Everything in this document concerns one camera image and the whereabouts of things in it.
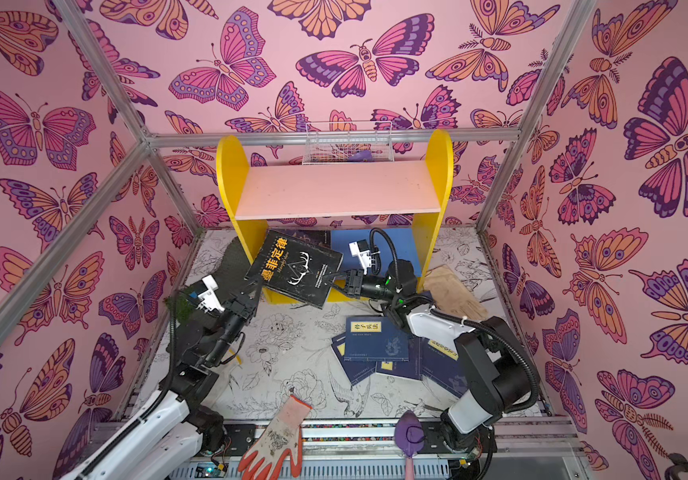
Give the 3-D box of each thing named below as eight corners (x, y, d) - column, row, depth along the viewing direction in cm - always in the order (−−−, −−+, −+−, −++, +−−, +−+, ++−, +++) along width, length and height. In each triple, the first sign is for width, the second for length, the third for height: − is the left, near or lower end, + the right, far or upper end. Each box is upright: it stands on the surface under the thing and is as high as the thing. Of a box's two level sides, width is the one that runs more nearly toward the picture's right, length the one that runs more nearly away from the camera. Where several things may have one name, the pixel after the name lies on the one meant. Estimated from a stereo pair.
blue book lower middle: (376, 379, 84) (376, 375, 82) (374, 357, 88) (375, 352, 86) (422, 378, 84) (424, 374, 82) (418, 356, 88) (420, 352, 86)
